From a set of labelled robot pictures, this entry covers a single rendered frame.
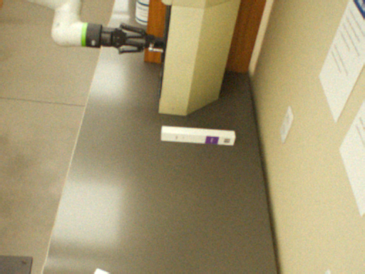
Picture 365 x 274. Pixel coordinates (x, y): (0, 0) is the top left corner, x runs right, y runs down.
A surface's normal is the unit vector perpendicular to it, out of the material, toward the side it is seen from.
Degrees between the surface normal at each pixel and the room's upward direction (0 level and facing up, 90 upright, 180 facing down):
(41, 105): 0
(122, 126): 0
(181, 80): 90
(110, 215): 0
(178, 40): 90
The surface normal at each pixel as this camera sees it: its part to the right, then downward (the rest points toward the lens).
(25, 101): 0.09, -0.70
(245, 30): -0.06, 0.71
